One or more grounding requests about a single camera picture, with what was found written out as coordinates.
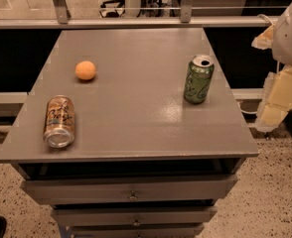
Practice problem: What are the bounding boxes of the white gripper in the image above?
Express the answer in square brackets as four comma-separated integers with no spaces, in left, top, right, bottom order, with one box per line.
[251,3,292,133]

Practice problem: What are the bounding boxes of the green soda can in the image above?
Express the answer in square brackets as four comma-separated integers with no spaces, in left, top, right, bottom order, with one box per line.
[184,55,215,104]

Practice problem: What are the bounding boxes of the orange soda can lying down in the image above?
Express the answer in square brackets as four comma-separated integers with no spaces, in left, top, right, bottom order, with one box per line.
[43,95,75,148]

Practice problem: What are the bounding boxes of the top grey drawer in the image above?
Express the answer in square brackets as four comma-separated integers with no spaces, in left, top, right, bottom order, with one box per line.
[21,175,237,205]

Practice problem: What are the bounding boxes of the grey drawer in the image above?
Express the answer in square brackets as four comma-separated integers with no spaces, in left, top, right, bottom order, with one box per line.
[21,175,237,205]
[52,206,217,227]
[71,223,204,238]

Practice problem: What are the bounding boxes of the grey drawer cabinet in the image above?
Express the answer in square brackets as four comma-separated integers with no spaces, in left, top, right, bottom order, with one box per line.
[0,28,260,238]

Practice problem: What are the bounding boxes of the black office chair base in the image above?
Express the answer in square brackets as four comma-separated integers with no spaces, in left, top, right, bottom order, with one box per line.
[99,0,125,18]

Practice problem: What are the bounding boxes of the middle grey drawer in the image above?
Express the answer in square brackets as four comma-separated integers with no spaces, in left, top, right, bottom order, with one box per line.
[52,206,217,227]

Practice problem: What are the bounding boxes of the bottom grey drawer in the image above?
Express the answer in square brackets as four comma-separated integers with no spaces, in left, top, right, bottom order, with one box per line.
[71,223,204,238]

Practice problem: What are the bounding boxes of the orange fruit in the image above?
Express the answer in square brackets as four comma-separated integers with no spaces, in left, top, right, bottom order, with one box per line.
[74,60,96,80]

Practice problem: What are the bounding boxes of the metal railing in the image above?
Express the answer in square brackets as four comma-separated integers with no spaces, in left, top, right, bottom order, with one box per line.
[0,0,292,29]

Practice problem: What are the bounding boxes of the white cable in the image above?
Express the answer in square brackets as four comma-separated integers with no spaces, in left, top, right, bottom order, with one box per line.
[236,100,260,116]

